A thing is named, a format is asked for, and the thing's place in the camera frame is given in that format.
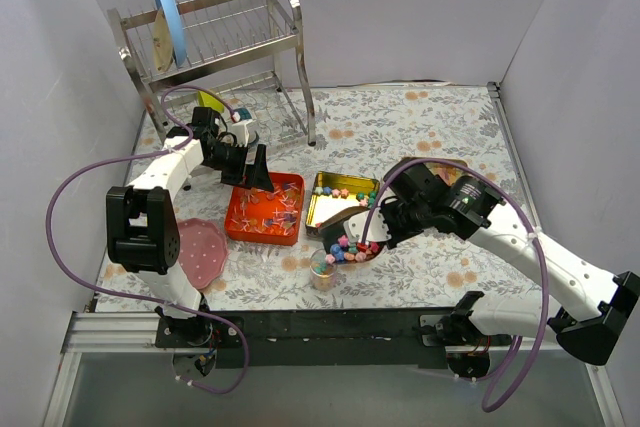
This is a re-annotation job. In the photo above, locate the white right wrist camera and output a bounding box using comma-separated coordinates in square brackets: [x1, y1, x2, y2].
[343, 208, 391, 243]

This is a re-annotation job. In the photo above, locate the gold tin of flat candies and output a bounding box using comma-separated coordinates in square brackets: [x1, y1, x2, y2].
[424, 159, 468, 186]

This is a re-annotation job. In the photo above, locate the beige plate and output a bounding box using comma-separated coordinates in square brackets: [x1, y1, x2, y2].
[152, 8, 174, 73]

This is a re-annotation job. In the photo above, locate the metal scoop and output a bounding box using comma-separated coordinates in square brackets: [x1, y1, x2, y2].
[317, 206, 390, 264]

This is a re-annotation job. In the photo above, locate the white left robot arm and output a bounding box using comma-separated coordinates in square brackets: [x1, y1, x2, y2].
[106, 107, 274, 347]

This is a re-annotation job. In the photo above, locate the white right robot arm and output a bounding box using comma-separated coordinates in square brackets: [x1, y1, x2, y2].
[376, 158, 639, 366]

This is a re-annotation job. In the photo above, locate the dark tin of star candies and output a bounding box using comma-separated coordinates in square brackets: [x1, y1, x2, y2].
[305, 171, 380, 237]

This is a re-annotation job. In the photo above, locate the orange lollipop tray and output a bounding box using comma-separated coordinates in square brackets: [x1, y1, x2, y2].
[224, 172, 305, 247]

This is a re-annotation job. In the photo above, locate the metal dish rack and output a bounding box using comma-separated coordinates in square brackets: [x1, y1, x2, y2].
[107, 0, 317, 149]

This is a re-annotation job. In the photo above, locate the blue plate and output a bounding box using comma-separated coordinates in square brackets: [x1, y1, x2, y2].
[154, 0, 187, 67]

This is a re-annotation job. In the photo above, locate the green bowl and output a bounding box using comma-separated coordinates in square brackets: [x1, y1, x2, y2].
[197, 91, 226, 113]

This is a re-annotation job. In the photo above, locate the teal patterned cup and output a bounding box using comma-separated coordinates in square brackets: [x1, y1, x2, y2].
[232, 107, 259, 146]

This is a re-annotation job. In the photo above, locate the pink dotted plate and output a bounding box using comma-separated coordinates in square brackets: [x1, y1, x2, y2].
[178, 218, 229, 291]

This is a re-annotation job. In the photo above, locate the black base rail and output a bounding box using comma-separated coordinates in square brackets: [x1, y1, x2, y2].
[154, 307, 510, 369]

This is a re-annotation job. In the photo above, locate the floral table mat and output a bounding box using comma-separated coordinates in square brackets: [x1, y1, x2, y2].
[94, 85, 559, 312]

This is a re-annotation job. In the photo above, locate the clear drinking glass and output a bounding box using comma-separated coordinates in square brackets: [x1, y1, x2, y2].
[309, 249, 338, 291]

